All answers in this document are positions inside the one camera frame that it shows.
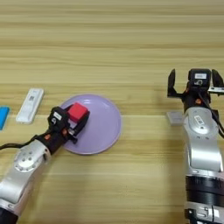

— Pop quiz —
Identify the red cube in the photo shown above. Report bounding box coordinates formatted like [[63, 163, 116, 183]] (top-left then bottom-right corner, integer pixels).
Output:
[[66, 101, 90, 123]]

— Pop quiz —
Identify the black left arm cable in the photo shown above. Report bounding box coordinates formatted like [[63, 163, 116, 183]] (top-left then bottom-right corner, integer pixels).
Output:
[[0, 134, 46, 151]]

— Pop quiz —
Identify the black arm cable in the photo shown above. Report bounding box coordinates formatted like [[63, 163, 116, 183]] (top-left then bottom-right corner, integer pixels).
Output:
[[0, 134, 46, 151], [197, 89, 224, 136]]

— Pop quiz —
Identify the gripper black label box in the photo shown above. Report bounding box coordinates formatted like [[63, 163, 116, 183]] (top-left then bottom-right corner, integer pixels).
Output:
[[187, 67, 212, 88], [47, 106, 72, 131]]

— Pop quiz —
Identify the white rectangular test cassette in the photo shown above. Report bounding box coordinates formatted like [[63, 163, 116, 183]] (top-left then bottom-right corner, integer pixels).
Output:
[[15, 87, 46, 125]]

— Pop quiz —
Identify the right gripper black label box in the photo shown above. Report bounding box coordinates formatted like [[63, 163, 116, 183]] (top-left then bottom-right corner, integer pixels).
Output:
[[187, 67, 212, 88]]

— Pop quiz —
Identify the blue rectangular block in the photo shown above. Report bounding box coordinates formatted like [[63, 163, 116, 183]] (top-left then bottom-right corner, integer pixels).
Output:
[[0, 106, 11, 131]]

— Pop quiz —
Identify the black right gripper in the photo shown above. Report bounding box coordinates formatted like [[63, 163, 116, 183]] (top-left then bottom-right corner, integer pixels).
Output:
[[166, 68, 224, 114]]

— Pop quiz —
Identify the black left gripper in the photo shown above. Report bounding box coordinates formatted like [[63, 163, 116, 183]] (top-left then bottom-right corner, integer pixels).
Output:
[[34, 111, 91, 156]]

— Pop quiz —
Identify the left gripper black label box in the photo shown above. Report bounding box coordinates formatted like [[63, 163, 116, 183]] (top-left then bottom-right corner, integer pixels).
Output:
[[47, 106, 72, 131]]

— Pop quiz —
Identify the small grey square block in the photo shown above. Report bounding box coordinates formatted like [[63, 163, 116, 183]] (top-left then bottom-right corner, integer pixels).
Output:
[[166, 110, 186, 127]]

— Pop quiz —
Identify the purple round plate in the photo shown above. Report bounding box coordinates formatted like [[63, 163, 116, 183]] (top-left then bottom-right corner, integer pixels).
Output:
[[59, 93, 123, 156]]

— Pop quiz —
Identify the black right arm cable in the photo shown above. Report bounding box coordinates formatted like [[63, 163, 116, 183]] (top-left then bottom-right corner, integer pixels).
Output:
[[197, 89, 224, 136]]

